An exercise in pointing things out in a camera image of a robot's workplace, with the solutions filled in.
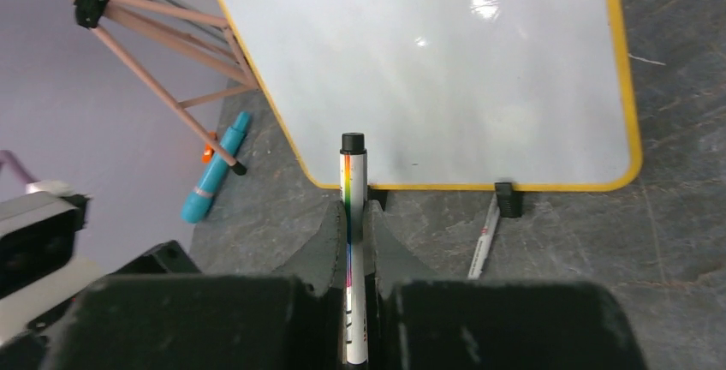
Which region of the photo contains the blue toy microphone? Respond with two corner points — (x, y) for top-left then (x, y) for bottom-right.
(180, 111), (251, 224)

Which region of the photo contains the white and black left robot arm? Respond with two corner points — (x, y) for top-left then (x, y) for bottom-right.
(114, 240), (201, 275)

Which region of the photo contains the small orange clip toy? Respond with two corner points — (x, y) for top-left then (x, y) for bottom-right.
(201, 132), (217, 164)

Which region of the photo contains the black-capped whiteboard marker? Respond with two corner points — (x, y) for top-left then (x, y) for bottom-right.
(340, 133), (369, 369)

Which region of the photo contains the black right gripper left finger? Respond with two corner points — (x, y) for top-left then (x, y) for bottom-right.
(272, 201), (347, 297)

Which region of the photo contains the wire whiteboard easel stand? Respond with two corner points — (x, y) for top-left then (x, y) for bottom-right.
(367, 182), (524, 218)

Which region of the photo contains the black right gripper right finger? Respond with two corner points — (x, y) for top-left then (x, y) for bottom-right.
(362, 200), (439, 300)

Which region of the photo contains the blue-capped marker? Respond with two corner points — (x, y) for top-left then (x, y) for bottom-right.
(467, 194), (500, 279)

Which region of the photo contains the pink music stand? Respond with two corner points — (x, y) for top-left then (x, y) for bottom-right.
(0, 0), (259, 176)

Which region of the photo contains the yellow-framed whiteboard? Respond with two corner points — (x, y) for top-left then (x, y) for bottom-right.
(217, 0), (643, 192)

